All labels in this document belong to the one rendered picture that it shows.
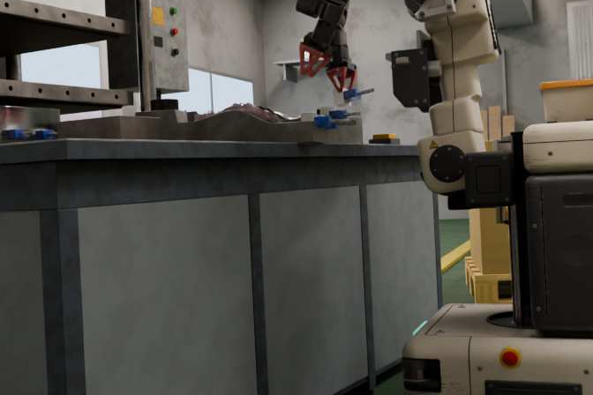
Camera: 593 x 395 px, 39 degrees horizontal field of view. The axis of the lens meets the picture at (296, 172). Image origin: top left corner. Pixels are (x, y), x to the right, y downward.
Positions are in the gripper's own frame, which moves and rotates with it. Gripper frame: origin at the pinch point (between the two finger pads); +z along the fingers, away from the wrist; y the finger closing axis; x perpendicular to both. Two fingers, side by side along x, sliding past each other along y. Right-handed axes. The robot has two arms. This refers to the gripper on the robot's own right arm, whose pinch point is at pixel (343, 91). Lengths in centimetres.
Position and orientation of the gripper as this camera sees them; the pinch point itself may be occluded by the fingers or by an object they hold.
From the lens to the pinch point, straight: 267.2
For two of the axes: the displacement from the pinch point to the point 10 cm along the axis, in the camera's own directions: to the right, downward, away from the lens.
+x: 8.6, -1.8, -4.9
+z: 1.0, 9.8, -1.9
